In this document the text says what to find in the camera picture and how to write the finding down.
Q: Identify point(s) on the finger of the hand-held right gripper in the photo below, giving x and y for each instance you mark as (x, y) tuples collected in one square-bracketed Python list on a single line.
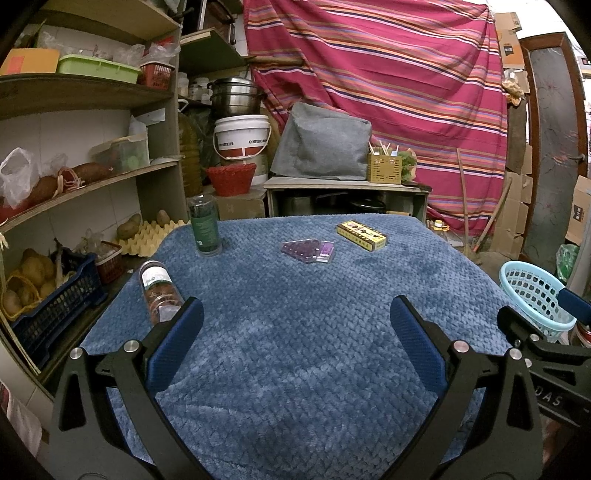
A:
[(576, 304), (517, 325)]

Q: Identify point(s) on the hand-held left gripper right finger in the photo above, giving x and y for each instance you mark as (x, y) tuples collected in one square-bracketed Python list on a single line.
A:
[(413, 337)]

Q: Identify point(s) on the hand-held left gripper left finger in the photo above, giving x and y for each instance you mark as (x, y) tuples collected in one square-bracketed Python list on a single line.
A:
[(178, 337)]

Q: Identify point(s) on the light blue plastic basket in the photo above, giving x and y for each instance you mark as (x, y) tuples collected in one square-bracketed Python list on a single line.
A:
[(531, 290)]

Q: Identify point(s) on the green plastic bag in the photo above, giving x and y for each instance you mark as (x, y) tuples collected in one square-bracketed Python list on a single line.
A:
[(568, 263)]

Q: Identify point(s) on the clear jar with brown contents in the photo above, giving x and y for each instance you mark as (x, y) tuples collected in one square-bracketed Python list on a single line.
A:
[(159, 290)]

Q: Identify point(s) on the printed cardboard box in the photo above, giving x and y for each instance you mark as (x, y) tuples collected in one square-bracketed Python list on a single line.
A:
[(579, 212)]

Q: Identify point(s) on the yellow egg tray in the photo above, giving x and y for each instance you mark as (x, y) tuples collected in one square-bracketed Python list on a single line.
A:
[(147, 240)]

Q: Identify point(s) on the yellow printed box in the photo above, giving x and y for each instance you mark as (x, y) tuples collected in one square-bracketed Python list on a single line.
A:
[(362, 235)]

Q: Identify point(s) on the green bottle with dark cap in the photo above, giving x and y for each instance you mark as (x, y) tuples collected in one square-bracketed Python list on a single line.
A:
[(203, 226)]

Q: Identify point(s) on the brown potato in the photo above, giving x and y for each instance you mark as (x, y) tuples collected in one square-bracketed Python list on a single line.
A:
[(163, 217), (129, 226)]

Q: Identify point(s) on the dark blue plastic crate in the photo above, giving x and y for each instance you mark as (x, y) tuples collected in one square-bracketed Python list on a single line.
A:
[(60, 304)]

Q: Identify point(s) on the wooden stick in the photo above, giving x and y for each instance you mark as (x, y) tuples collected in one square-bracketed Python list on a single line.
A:
[(466, 198)]

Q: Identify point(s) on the purple blister pack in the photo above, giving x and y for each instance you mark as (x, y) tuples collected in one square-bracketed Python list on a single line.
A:
[(304, 249)]

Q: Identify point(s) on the yellow net bag of potatoes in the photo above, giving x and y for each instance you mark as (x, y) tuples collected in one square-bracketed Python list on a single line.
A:
[(27, 281)]

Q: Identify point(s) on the red woven basket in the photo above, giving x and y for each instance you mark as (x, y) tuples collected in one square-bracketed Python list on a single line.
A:
[(231, 180)]

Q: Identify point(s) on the low wooden cabinet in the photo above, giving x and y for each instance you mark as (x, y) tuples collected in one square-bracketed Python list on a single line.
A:
[(341, 185)]

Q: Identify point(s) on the wooden framed door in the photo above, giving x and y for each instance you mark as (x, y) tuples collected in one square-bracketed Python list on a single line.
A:
[(554, 138)]

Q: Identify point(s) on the yellow wicker box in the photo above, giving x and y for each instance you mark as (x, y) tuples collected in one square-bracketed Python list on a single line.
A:
[(384, 168)]

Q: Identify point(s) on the green leafy vegetable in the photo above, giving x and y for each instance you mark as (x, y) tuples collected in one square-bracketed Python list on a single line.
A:
[(408, 164)]

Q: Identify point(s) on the large yellow oil bottle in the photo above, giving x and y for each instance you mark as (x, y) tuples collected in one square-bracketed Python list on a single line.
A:
[(190, 152)]

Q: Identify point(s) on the sweet potato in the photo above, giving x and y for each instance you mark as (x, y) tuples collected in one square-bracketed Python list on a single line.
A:
[(92, 171), (44, 189)]

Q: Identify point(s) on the clear plastic container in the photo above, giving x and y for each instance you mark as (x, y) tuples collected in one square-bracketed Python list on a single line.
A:
[(122, 154)]

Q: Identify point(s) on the wooden shelf unit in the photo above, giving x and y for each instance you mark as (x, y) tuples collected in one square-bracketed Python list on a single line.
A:
[(157, 138)]

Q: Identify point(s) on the white plastic bucket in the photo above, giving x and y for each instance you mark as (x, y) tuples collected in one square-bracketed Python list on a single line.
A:
[(242, 138)]

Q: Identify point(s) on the grey cushion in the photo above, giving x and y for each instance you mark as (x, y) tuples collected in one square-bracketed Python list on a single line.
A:
[(323, 143)]

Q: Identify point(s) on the white plastic bag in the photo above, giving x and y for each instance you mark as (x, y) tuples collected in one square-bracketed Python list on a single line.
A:
[(16, 177)]

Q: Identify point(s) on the stacked steel pots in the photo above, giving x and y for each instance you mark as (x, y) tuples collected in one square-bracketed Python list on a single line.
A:
[(235, 97)]

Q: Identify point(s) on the pink striped cloth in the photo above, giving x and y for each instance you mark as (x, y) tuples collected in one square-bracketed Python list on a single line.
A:
[(392, 83)]

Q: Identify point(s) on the red plastic basket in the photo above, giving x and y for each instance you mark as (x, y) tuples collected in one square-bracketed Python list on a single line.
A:
[(156, 74)]

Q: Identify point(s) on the brown cardboard box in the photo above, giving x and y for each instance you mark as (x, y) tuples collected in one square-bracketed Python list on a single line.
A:
[(508, 41)]

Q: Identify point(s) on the green plastic tray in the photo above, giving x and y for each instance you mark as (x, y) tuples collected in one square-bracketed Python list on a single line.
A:
[(99, 68)]

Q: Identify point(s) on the orange cardboard box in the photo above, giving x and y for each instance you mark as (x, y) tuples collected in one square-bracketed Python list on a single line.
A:
[(30, 62)]

